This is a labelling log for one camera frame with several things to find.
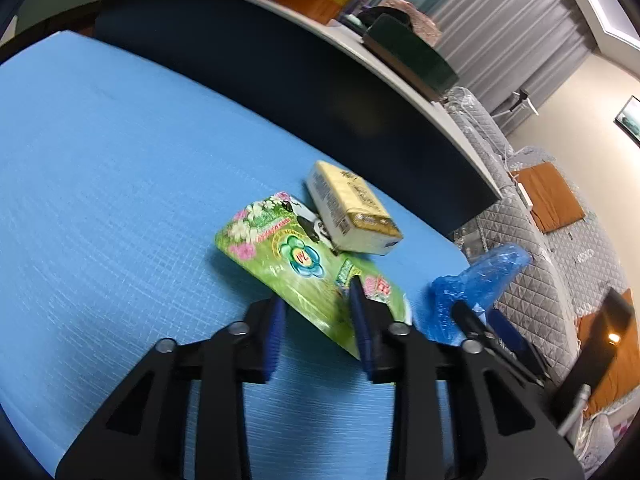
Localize green flowered wrapper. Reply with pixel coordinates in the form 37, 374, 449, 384
215, 191, 413, 361

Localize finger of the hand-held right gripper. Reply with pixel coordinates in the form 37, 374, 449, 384
486, 309, 547, 377
451, 301, 543, 387

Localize orange cushion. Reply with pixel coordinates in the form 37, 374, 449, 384
510, 161, 587, 233
575, 287, 640, 417

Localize framed wall picture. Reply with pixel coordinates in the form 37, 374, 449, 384
614, 95, 640, 148

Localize small yellow box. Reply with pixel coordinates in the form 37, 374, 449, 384
306, 160, 404, 256

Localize black round lid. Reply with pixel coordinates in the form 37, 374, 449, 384
357, 5, 413, 31

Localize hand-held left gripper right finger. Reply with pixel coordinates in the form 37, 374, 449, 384
349, 276, 584, 480

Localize dark green round tin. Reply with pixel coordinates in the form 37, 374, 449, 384
362, 14, 460, 101

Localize grey curtains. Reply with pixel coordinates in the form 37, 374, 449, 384
415, 0, 598, 136

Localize blue plastic bag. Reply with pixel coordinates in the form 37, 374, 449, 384
430, 243, 532, 346

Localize pink patterned gift bag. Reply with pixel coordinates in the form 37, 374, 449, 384
385, 0, 443, 47

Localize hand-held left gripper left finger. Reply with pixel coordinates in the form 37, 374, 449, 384
55, 296, 287, 480

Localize white-topped coffee table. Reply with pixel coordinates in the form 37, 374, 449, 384
94, 0, 504, 234

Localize grey quilted sofa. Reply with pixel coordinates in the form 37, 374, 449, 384
442, 87, 640, 463

